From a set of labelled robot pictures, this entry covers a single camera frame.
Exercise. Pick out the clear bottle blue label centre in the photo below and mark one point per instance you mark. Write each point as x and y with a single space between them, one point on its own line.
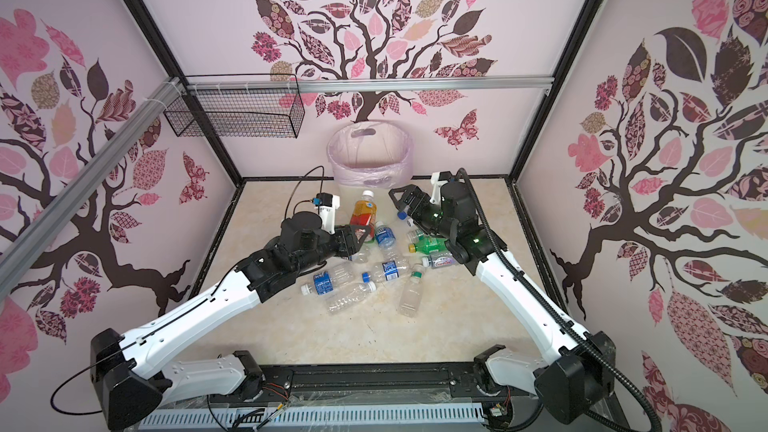
329 280

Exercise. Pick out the black wire mesh basket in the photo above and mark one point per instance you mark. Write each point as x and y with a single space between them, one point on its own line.
260 105

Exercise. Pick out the aluminium left side rail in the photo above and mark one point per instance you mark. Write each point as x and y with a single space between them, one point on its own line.
18 259

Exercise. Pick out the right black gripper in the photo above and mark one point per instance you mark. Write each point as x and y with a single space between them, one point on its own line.
413 194

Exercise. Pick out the green bottle yellow cap right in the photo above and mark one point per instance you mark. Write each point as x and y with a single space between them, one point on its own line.
428 245

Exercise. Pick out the white slotted cable duct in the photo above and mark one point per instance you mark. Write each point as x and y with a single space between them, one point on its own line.
313 418

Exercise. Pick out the aluminium horizontal back rail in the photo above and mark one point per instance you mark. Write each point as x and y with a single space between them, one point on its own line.
376 85

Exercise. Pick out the clear bottle green cap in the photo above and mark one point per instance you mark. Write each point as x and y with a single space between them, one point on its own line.
412 293

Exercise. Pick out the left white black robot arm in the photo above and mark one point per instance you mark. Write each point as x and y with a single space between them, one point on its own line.
136 372

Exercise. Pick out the pink plastic bin liner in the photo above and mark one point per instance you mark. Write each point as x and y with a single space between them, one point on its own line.
376 154

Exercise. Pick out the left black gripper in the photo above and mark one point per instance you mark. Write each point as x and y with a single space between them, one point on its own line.
346 238

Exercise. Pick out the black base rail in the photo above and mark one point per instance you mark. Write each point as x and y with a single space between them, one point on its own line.
372 381

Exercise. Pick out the orange tea bottle red label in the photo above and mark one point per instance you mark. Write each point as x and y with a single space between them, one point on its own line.
365 210

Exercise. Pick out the clear bottle bird label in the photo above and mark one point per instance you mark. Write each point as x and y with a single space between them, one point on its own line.
415 235

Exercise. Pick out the Pocari Sweat bottle white cap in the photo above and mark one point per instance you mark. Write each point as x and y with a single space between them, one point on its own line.
384 236

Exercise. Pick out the clear crushed bottle white cap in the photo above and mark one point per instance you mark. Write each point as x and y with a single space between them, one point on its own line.
348 296

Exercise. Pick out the crushed clear bottle blue cap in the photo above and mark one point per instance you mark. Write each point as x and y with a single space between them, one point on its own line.
408 214

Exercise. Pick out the Pepsi water bottle blue label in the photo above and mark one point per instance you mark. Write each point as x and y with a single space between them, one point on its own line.
387 270

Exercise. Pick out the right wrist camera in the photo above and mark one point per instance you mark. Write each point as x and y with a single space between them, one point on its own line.
438 180

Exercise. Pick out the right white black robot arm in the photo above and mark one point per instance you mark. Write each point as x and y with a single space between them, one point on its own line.
555 334

